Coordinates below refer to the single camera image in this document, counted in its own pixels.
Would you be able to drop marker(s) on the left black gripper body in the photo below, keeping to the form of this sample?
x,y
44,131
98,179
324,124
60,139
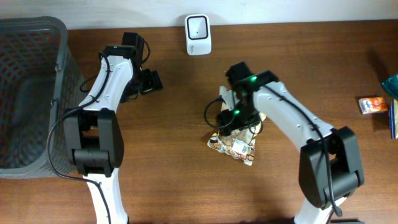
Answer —
x,y
149,81

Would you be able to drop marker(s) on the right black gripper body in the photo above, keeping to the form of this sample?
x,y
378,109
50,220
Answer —
x,y
243,116

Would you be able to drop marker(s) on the beige PanTree snack pouch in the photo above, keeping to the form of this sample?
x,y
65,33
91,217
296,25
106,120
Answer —
x,y
240,145

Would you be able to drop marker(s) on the small orange snack packet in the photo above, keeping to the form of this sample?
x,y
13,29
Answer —
x,y
372,105

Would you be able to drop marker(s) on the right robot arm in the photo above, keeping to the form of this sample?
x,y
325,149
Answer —
x,y
330,168

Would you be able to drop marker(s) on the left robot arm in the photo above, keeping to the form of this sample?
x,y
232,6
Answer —
x,y
93,137

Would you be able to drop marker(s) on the white barcode scanner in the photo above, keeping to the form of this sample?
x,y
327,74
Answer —
x,y
198,34

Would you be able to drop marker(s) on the grey plastic mesh basket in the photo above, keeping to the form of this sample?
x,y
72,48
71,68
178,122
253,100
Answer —
x,y
40,79

